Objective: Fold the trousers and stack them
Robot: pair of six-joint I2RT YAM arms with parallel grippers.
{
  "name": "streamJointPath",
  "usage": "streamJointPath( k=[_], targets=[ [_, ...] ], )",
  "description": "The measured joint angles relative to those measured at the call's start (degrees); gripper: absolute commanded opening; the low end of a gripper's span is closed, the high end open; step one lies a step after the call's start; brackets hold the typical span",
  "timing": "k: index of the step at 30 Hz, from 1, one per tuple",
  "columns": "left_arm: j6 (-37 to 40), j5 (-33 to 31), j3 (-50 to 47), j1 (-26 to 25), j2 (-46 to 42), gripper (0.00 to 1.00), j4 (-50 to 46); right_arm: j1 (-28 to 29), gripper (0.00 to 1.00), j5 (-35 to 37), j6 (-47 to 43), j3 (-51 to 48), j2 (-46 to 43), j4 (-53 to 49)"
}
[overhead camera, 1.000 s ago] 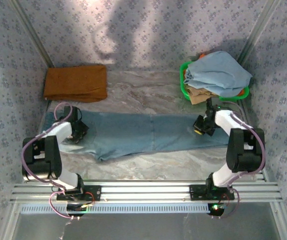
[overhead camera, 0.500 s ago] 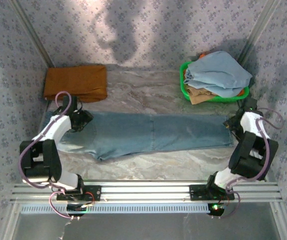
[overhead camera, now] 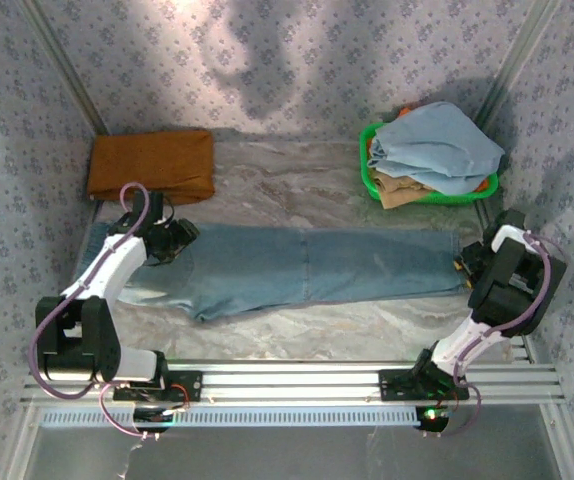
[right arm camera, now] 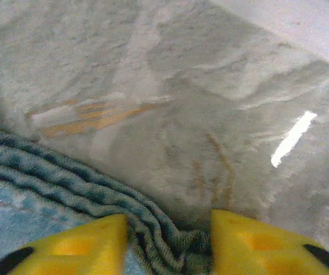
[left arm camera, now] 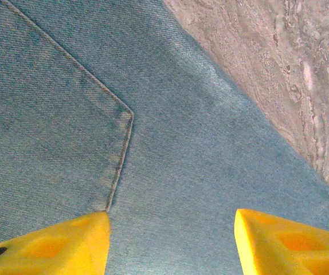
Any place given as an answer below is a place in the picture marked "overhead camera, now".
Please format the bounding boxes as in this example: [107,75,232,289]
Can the light blue denim jeans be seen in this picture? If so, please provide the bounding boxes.
[74,222,463,324]

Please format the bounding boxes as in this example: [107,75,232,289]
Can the folded mustard brown trousers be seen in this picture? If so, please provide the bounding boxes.
[85,129,217,205]

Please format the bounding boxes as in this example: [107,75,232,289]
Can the tan trousers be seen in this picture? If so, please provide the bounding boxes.
[370,168,436,211]

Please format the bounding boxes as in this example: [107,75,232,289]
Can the blue-grey trousers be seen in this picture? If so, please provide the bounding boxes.
[366,101,506,194]

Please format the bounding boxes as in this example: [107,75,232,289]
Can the green plastic basket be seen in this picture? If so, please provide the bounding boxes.
[358,122,500,209]

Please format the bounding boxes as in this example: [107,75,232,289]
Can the black controller board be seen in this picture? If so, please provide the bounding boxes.
[131,407,178,434]
[414,405,451,433]

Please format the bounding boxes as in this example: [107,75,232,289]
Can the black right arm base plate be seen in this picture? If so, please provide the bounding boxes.
[377,368,471,401]

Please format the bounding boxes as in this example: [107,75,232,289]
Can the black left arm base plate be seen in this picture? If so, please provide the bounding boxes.
[114,369,204,403]

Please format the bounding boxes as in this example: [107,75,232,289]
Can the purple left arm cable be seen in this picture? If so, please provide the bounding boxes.
[26,182,188,441]

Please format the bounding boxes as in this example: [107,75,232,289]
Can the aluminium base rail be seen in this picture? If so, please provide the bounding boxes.
[19,357,566,406]

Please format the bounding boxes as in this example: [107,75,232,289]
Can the aluminium frame post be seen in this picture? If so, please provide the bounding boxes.
[19,0,111,136]
[471,0,561,131]

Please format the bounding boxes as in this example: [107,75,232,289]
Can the white slotted cable duct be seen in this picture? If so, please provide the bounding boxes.
[39,405,421,429]

